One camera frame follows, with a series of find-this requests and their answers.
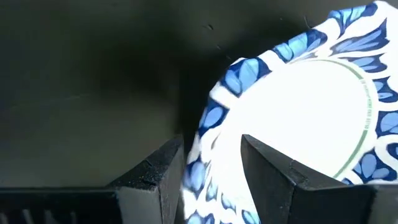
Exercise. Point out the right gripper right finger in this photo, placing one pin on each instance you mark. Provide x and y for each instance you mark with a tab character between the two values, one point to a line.
280	193

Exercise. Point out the black table mat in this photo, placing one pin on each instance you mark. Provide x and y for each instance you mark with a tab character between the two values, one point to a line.
77	77

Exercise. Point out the blue white paper bowl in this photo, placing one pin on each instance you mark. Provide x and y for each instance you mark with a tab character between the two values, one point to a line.
295	109

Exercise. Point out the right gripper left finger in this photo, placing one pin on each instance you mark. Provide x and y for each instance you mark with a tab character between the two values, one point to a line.
146	193

